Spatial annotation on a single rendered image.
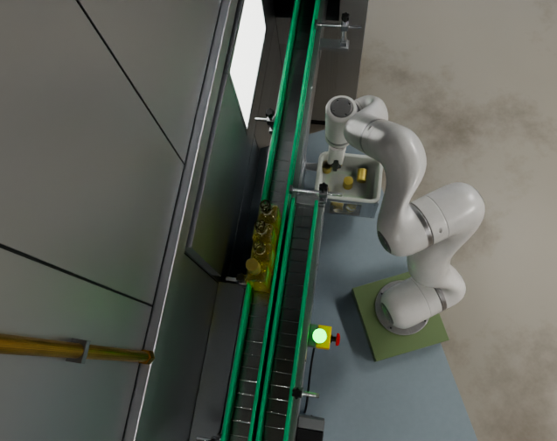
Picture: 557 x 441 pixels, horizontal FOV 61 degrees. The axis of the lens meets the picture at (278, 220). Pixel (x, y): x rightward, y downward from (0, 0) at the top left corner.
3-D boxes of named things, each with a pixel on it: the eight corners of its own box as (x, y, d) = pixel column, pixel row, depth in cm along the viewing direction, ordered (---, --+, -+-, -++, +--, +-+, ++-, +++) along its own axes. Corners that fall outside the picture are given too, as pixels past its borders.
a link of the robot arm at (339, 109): (348, 113, 138) (320, 126, 138) (351, 87, 126) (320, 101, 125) (361, 136, 136) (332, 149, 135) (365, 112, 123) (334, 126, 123)
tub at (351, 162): (319, 160, 174) (319, 150, 165) (380, 166, 171) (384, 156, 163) (313, 205, 169) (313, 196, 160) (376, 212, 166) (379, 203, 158)
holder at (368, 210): (306, 169, 182) (304, 150, 167) (377, 176, 179) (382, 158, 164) (300, 210, 177) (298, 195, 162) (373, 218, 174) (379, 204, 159)
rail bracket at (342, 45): (316, 49, 185) (315, 7, 164) (358, 52, 183) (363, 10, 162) (314, 59, 184) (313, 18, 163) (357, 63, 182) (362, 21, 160)
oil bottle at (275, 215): (267, 222, 155) (259, 199, 135) (283, 224, 154) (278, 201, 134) (264, 238, 153) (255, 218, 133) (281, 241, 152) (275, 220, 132)
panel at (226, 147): (259, 27, 167) (244, -55, 135) (267, 28, 167) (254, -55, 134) (211, 275, 141) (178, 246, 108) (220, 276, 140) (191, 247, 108)
